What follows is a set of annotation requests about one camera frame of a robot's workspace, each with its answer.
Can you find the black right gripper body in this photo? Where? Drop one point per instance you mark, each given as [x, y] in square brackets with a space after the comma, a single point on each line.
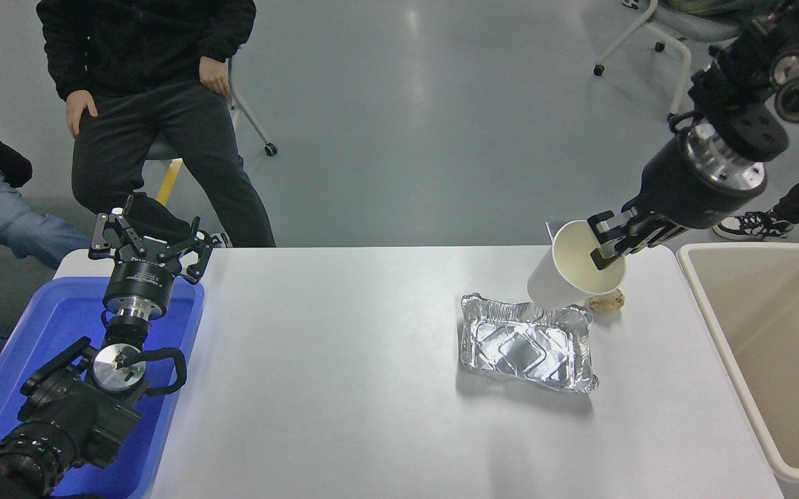
[690, 197]

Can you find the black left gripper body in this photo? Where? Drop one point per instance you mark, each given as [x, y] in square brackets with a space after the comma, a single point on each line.
[139, 278]

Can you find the white paper cup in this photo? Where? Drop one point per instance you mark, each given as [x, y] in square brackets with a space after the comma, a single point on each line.
[569, 267]

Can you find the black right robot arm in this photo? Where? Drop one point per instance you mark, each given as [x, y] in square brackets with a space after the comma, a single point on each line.
[745, 104]

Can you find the person's right hand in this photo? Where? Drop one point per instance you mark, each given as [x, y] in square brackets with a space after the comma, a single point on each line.
[80, 105]

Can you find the person's left hand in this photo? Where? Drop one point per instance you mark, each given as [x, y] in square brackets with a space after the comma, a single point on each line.
[216, 73]

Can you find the crumpled tan paper ball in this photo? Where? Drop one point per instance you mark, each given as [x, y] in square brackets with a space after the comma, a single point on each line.
[611, 303]

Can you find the metal floor plate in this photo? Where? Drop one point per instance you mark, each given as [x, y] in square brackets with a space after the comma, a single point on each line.
[550, 229]

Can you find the blue plastic tray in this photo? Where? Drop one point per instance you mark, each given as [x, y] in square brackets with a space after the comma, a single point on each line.
[46, 319]

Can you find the white wheeled chair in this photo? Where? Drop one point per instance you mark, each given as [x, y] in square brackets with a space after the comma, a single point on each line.
[271, 149]
[697, 28]

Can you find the silver foil tray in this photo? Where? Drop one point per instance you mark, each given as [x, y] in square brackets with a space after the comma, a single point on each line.
[524, 346]

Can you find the large pale bin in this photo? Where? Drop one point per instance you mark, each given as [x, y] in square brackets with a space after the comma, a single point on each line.
[787, 346]

